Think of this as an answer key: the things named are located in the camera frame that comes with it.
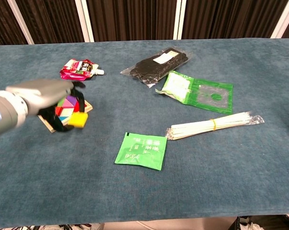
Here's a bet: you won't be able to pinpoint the wooden tangram puzzle tray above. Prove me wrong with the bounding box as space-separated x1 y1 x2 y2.
37 94 93 134

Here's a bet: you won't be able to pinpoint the black floor cables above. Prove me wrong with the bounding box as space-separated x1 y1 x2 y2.
22 223 104 230

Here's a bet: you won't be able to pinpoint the black storage crate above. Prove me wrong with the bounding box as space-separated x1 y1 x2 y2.
234 215 289 230

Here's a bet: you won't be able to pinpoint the green sachet packet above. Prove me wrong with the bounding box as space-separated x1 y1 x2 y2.
114 131 168 171

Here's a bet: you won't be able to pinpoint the black gloves in plastic bag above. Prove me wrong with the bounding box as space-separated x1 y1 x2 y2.
120 47 193 89

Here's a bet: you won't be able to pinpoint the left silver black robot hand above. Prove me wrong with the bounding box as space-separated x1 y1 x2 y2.
6 80 86 133

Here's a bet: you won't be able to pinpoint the dark brown pleated curtain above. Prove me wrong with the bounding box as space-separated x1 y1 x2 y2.
0 0 289 46

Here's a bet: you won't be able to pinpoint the blue table cloth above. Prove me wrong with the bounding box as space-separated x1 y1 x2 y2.
0 38 289 230

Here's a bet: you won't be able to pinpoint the red pink spout pouch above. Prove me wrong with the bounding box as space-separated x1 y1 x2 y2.
59 59 105 81

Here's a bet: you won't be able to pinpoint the bundle of white wrapped straws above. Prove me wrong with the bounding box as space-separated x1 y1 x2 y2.
165 111 265 141

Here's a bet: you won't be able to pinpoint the green clear packet white pad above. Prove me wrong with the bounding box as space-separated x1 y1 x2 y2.
155 70 234 114

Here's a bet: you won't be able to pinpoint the yellow square block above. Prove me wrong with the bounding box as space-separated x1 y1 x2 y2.
67 112 89 128

